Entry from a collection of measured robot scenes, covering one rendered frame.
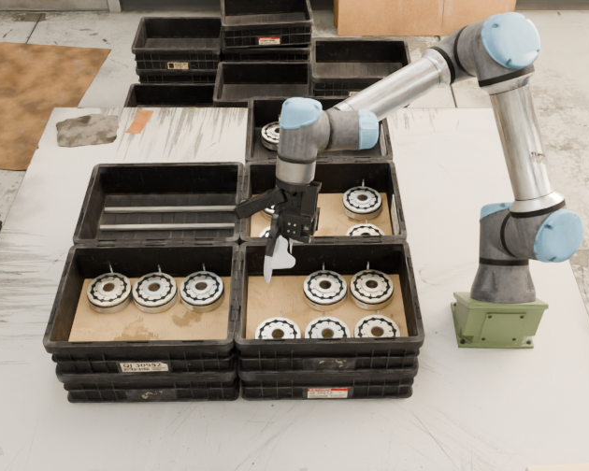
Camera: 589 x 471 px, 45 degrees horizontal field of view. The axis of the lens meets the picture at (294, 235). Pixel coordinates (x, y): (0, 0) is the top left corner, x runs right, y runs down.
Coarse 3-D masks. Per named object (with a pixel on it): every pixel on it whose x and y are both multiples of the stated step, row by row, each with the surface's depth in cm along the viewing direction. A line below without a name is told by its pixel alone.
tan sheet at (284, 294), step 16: (256, 288) 172; (272, 288) 172; (288, 288) 172; (400, 288) 172; (256, 304) 168; (272, 304) 168; (288, 304) 168; (304, 304) 168; (352, 304) 168; (400, 304) 168; (256, 320) 165; (304, 320) 165; (352, 320) 165; (400, 320) 165; (352, 336) 162
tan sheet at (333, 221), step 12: (324, 204) 193; (336, 204) 193; (384, 204) 193; (252, 216) 190; (324, 216) 190; (336, 216) 190; (384, 216) 189; (252, 228) 187; (264, 228) 187; (324, 228) 186; (336, 228) 186; (348, 228) 186; (384, 228) 186
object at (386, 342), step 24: (336, 240) 169; (360, 240) 169; (384, 240) 169; (240, 264) 164; (408, 264) 163; (240, 288) 159; (240, 312) 154; (240, 336) 149; (384, 336) 149; (408, 336) 149
